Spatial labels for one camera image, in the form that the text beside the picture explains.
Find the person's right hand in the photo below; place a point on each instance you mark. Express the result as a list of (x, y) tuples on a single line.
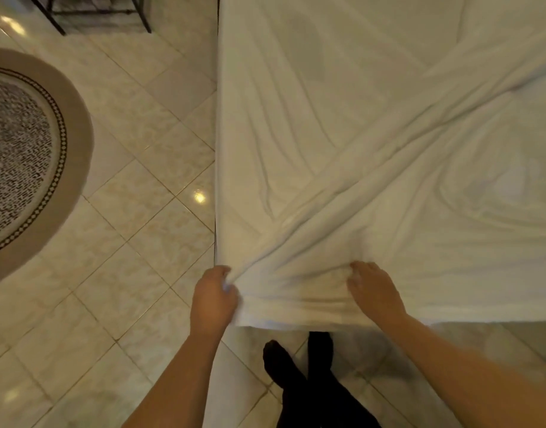
[(376, 293)]

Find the person's left hand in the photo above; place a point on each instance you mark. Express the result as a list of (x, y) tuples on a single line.
[(212, 303)]

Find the person's right fingers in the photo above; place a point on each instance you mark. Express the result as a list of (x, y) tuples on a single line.
[(358, 274)]

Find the person's left fingers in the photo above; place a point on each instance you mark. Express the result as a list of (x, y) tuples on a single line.
[(220, 275)]

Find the white bed sheet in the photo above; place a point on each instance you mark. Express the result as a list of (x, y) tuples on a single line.
[(366, 151)]

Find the person's left forearm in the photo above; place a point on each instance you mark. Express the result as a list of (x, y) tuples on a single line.
[(177, 382)]

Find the person's right forearm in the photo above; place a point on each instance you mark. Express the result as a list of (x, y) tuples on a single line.
[(473, 374)]

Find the person's black trouser legs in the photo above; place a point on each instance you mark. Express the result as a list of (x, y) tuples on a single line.
[(315, 387)]

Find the round patterned rug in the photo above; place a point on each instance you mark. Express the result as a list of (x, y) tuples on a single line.
[(25, 164)]

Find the black metal rack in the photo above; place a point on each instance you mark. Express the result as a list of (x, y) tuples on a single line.
[(92, 11)]

